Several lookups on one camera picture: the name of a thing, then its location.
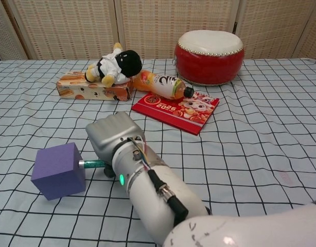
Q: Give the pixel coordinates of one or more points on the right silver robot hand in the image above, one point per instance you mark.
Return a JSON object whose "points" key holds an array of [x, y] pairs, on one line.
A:
{"points": [[111, 133]]}

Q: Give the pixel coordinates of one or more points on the green marker pen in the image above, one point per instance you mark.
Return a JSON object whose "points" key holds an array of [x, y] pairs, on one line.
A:
{"points": [[92, 164]]}

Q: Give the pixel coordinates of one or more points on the purple foam cube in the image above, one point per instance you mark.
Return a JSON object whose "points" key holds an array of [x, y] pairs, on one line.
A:
{"points": [[57, 172]]}

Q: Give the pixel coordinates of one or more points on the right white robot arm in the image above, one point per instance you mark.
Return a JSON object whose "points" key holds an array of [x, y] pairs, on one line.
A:
{"points": [[173, 200]]}

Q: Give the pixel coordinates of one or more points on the orange printed tissue box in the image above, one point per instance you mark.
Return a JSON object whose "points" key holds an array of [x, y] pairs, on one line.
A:
{"points": [[93, 91]]}

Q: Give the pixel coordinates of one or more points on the plush doll with black head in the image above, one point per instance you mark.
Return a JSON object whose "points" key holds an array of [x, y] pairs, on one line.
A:
{"points": [[116, 65]]}

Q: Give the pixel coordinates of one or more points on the orange juice bottle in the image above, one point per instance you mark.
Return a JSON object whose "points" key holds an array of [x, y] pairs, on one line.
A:
{"points": [[160, 85]]}

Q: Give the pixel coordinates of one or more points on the red 2026 calendar book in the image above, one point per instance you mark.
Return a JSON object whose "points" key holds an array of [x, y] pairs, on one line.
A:
{"points": [[178, 109]]}

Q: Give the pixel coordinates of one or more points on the woven folding screen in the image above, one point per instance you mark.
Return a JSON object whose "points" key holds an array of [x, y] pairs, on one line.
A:
{"points": [[83, 25]]}

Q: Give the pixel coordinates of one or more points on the red and white drum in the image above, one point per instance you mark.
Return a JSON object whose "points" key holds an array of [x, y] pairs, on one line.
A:
{"points": [[209, 57]]}

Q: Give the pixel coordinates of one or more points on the checked white tablecloth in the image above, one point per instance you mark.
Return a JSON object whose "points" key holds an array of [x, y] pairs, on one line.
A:
{"points": [[250, 154]]}

